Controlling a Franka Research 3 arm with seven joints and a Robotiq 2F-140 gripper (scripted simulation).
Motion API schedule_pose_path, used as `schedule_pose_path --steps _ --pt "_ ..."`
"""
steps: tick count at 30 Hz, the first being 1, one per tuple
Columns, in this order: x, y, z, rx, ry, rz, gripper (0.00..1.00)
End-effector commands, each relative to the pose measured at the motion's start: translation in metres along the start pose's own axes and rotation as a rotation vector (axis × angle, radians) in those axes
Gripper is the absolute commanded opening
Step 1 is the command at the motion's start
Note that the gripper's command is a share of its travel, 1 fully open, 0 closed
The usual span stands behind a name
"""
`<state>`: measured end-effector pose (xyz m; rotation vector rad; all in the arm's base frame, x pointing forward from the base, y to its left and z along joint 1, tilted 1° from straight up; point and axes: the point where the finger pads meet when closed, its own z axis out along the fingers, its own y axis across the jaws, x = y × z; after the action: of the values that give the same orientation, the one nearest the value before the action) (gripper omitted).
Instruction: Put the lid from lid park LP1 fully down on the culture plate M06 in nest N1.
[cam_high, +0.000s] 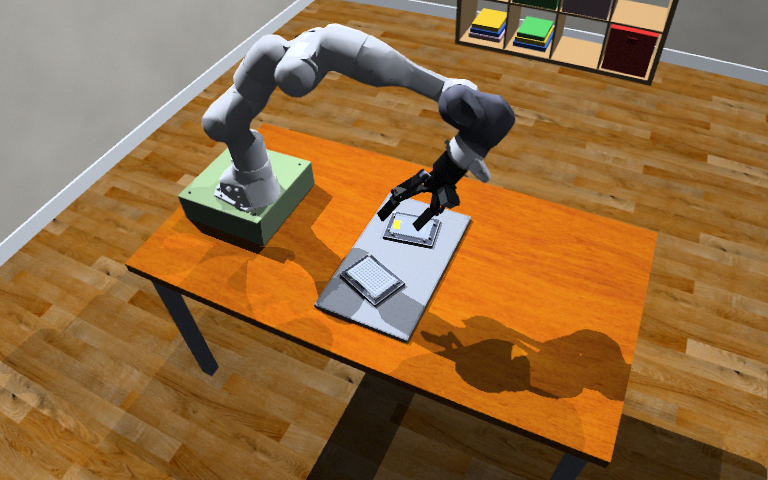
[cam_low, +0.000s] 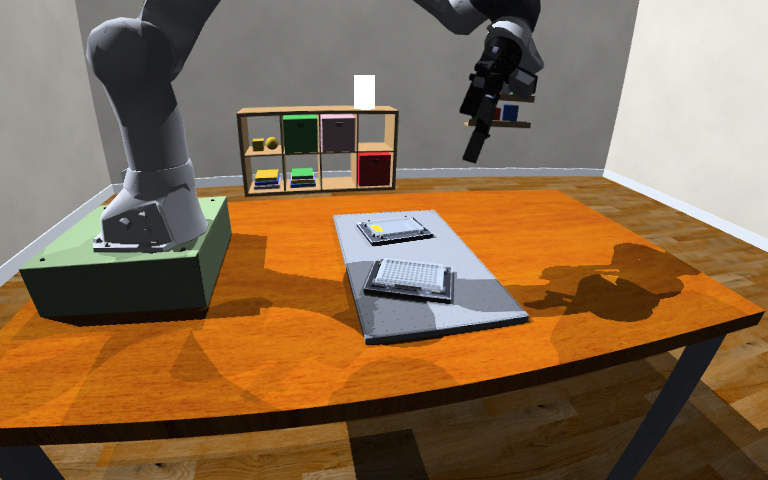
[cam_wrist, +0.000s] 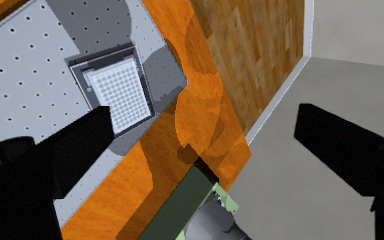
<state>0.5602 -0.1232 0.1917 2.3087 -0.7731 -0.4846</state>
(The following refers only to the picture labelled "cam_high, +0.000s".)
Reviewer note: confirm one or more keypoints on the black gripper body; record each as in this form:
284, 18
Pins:
444, 169

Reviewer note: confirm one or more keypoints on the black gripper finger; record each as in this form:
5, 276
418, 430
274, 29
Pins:
407, 189
429, 213

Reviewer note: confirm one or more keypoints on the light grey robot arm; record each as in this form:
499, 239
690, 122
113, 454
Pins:
482, 119

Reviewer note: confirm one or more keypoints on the clear rectangular plastic lid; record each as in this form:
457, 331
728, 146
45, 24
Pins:
403, 225

